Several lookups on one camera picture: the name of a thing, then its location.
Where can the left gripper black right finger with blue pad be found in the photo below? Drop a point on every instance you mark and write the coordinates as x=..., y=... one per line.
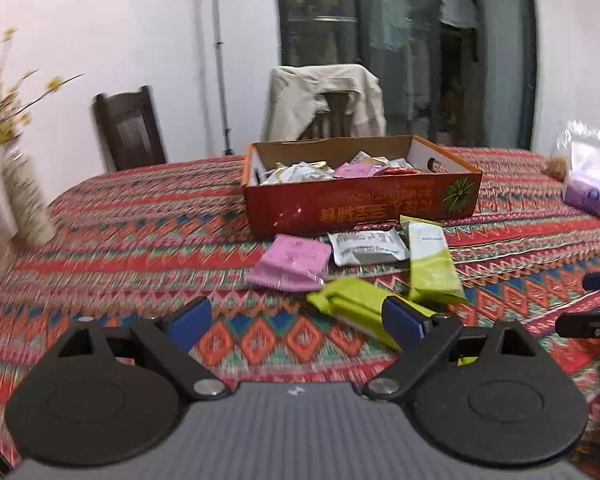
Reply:
x=424, y=341

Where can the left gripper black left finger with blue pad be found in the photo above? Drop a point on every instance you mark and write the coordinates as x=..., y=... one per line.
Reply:
x=165, y=344

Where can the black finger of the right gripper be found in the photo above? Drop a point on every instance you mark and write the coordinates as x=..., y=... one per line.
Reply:
x=581, y=325

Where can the green snack packet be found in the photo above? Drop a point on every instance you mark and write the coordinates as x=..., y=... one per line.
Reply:
x=358, y=303
x=433, y=278

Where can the patterned red tablecloth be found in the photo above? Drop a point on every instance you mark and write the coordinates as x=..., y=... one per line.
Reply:
x=147, y=241

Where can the white grey snack packet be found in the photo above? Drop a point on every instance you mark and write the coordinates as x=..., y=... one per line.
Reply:
x=361, y=248

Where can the pink snack packet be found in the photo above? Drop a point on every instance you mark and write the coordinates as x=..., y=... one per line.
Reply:
x=292, y=264

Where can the clear bag with purple pack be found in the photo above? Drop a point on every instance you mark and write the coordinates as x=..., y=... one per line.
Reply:
x=575, y=161

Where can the floral ceramic vase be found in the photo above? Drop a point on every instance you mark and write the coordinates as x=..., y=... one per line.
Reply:
x=25, y=197

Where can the orange cardboard box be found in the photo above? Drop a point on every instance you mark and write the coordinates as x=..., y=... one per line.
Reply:
x=444, y=187

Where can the black light stand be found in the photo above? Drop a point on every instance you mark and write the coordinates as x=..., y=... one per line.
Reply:
x=220, y=75

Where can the dark wooden chair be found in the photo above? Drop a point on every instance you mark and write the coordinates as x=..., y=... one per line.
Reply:
x=128, y=124

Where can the chair with beige jacket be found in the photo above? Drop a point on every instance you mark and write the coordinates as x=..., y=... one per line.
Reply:
x=297, y=94

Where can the yellow flower branches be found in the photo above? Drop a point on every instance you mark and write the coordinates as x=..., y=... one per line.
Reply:
x=15, y=114

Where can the dark glass sliding door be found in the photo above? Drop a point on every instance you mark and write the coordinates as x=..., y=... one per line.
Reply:
x=460, y=72

